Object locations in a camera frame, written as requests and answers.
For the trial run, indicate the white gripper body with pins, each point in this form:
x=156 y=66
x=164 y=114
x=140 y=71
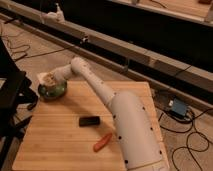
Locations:
x=62 y=74

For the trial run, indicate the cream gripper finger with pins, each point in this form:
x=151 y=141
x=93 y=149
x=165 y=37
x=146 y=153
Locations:
x=49 y=80

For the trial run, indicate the white sponge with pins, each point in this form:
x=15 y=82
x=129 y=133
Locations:
x=41 y=77

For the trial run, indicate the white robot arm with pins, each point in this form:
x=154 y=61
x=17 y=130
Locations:
x=139 y=145

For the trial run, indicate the white ceramic cup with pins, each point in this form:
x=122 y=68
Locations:
x=47 y=88

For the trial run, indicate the green plate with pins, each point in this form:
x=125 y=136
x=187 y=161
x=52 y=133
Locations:
x=61 y=89

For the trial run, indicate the black rectangular block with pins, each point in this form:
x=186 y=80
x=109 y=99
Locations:
x=89 y=121

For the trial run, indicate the orange carrot toy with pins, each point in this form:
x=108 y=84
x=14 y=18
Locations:
x=102 y=142

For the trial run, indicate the blue power box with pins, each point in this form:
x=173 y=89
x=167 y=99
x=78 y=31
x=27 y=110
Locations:
x=178 y=108

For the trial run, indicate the black chair frame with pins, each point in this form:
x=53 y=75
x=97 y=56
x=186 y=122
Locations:
x=14 y=91

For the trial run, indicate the white object on rail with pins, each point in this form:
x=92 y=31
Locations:
x=58 y=15

